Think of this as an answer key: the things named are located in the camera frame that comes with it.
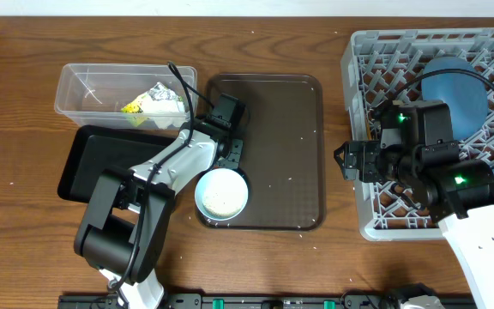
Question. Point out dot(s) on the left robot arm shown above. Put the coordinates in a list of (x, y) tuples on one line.
[(124, 226)]

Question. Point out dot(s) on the grey dishwasher rack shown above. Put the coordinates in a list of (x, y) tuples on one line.
[(374, 65)]

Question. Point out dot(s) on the white napkin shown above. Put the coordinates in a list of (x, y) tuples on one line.
[(166, 114)]

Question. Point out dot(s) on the dark brown serving tray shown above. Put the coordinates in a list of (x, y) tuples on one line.
[(283, 153)]

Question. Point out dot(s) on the light blue rice bowl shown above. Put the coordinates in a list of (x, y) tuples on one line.
[(221, 194)]

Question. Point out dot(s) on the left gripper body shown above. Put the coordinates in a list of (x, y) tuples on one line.
[(235, 154)]

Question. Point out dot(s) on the black plastic tray bin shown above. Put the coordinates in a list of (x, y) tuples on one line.
[(95, 149)]

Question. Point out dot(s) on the clear plastic bin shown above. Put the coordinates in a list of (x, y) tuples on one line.
[(94, 94)]

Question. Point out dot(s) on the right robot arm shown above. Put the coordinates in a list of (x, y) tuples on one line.
[(417, 150)]

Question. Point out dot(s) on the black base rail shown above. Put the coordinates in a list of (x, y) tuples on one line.
[(413, 296)]

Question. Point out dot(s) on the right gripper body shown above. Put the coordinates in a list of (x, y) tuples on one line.
[(376, 163)]

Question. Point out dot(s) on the dark blue plate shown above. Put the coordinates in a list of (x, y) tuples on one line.
[(464, 95)]

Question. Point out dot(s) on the foil snack wrapper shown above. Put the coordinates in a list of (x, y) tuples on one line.
[(136, 115)]

